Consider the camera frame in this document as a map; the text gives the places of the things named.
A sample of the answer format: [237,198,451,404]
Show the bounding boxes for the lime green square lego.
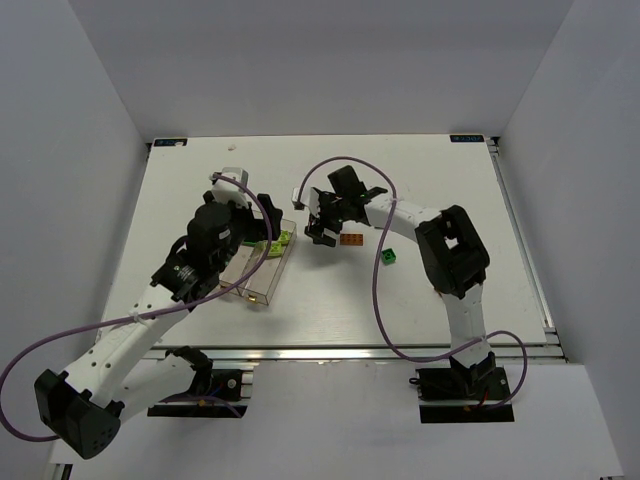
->
[278,230,292,245]

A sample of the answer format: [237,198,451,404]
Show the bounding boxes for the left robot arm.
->
[34,192,283,459]

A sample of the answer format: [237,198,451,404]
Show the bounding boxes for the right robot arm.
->
[292,166,495,395]

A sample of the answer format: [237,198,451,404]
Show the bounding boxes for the orange flat lego plate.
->
[339,233,364,246]

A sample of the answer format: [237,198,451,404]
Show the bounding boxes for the clear plastic container left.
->
[219,245,263,289]

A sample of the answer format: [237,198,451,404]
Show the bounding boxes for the clear plastic container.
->
[238,219,297,306]
[219,245,263,289]

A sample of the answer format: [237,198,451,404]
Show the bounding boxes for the dark green square lego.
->
[381,248,397,265]

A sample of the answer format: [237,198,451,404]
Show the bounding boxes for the clear plastic container right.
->
[238,219,297,306]

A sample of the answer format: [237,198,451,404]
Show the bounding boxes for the blue label left corner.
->
[153,138,188,148]

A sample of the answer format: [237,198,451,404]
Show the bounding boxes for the blue label corner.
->
[153,138,188,148]
[449,134,485,143]

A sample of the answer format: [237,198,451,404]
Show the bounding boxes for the blue label right corner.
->
[449,134,485,143]

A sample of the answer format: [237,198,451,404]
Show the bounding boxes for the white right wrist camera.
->
[292,187,320,217]

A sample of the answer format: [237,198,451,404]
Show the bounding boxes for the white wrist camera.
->
[210,167,249,208]
[292,187,320,217]

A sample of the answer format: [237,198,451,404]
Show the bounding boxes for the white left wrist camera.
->
[210,167,249,208]

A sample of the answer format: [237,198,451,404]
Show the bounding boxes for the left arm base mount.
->
[147,367,253,419]

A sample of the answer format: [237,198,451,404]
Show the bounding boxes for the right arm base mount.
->
[409,367,515,424]

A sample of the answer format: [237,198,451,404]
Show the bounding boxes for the aluminium table frame rail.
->
[485,137,567,361]

